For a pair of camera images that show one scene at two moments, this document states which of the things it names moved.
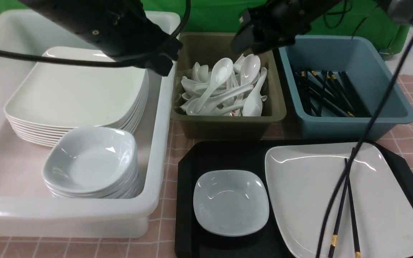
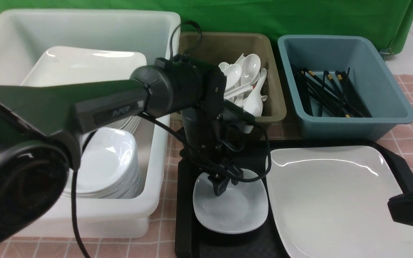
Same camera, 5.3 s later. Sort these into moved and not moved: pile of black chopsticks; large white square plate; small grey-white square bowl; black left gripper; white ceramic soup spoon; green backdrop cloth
Moved: white ceramic soup spoon; black left gripper
Not moved: large white square plate; pile of black chopsticks; small grey-white square bowl; green backdrop cloth
